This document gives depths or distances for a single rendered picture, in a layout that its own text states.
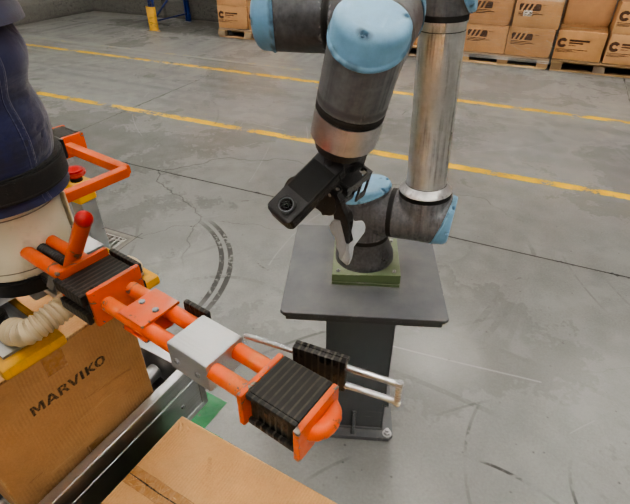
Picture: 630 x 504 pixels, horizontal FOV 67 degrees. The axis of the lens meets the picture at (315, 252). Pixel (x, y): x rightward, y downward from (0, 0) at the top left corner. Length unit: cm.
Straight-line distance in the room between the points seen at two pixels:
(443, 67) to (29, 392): 118
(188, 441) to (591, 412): 168
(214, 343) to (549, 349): 217
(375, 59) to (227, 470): 109
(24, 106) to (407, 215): 97
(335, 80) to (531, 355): 212
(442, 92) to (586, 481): 155
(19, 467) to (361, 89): 110
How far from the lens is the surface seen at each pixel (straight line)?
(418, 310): 147
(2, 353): 88
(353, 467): 199
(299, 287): 152
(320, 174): 65
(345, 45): 55
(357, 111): 58
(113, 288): 72
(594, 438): 234
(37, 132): 83
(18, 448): 130
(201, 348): 59
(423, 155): 131
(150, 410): 146
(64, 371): 125
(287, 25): 70
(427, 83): 125
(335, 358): 56
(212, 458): 139
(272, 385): 53
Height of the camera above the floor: 171
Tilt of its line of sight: 35 degrees down
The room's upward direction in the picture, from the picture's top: straight up
